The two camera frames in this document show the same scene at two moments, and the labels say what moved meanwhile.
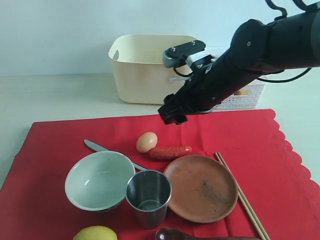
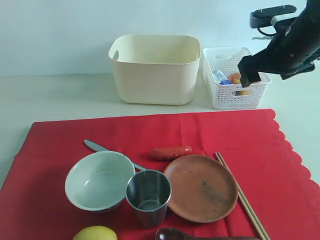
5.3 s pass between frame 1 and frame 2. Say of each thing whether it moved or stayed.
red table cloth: stayed
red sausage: stayed
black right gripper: moved
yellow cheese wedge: stayed
